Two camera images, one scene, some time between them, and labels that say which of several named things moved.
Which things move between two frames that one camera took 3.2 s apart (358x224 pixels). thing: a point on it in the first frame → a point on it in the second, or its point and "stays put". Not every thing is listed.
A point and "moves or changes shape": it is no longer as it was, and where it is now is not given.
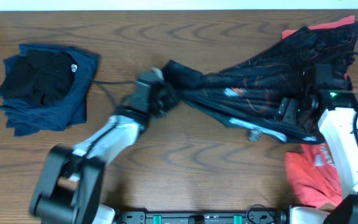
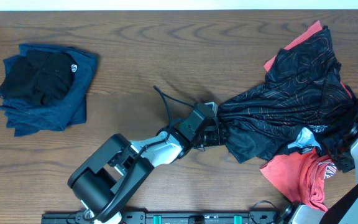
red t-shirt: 312,167 → 302,178
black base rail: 201,217 stays put
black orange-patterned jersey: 248,95 moves or changes shape
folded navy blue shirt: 23,116 stays put
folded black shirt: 43,78 stays put
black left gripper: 170,94 → 219,135
